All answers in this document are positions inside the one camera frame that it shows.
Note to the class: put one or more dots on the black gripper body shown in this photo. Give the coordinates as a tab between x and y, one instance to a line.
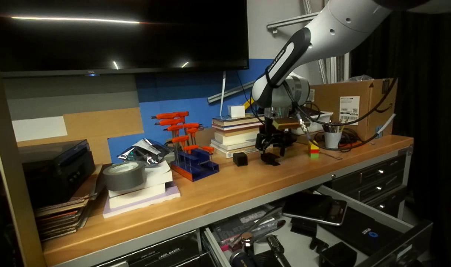
275	129

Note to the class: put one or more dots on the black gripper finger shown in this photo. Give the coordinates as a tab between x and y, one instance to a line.
263	142
287	142

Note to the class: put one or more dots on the small black cube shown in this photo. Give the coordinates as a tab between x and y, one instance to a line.
241	158

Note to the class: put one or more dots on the wide black tool drawer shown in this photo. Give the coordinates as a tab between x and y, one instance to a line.
295	246

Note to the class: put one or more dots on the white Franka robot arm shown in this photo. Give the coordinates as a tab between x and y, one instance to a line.
335	29

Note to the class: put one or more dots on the black multi-drawer cabinet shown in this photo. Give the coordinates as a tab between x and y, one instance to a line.
375	179

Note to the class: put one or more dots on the black labelled drawer unit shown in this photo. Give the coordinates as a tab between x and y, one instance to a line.
157	252

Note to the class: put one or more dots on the stack of books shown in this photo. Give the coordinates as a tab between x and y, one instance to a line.
241	135

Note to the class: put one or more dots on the colourful toy brick stack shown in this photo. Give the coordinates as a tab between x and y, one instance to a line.
314	148

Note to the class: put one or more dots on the yellow spirit level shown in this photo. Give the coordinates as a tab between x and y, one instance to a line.
249	104

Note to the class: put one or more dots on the white plastic tub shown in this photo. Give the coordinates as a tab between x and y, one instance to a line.
321	120

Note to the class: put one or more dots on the small white box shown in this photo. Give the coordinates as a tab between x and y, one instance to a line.
237	111

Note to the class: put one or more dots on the white pen cup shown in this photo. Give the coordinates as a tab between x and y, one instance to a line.
333	139

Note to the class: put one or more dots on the assorted pens bundle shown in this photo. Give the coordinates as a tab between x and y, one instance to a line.
332	126

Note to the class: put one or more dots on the thin white hanging rod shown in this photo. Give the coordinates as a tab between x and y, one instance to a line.
223	93

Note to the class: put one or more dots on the black tablet with pale edge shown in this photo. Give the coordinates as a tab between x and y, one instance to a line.
315	207

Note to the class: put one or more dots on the orange clamp rack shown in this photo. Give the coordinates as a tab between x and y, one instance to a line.
186	148

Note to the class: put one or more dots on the packaged hand tools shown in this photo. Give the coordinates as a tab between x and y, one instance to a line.
246	224

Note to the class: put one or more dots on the small black block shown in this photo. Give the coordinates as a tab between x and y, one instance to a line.
304	225

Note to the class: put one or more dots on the brown cardboard box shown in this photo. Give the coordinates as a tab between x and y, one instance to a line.
369	104

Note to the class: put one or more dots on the small black clip piece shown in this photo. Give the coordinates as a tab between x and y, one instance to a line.
318	243

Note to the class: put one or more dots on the black cylindrical tool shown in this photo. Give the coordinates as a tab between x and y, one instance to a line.
278	249

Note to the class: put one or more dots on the crumpled plastic packaging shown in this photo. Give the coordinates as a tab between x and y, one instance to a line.
145	150

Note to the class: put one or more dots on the black case with blue logo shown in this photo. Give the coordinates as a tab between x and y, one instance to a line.
372	230

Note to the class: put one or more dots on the lavender foam sheet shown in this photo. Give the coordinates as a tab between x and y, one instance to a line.
137	206

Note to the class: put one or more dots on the black boxy electronic device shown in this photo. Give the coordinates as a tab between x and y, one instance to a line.
57	170

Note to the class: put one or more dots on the white paper sheet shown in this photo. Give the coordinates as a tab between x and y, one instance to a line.
39	127

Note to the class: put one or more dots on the yellow-tinted wrist camera bar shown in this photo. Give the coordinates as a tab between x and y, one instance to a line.
287	123

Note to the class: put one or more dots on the blue wall board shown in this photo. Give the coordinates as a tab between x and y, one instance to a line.
186	93

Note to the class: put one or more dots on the metal wall rail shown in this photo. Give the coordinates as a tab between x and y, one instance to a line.
290	22

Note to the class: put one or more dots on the grey duct tape roll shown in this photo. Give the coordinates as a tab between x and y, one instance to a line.
123	176

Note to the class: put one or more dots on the cork wall panel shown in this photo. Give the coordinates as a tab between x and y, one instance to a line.
102	130

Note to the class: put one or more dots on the large black wall monitor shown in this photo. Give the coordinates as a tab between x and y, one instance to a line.
117	34

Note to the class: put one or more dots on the wooden shelf post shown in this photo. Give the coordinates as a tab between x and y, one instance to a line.
13	187

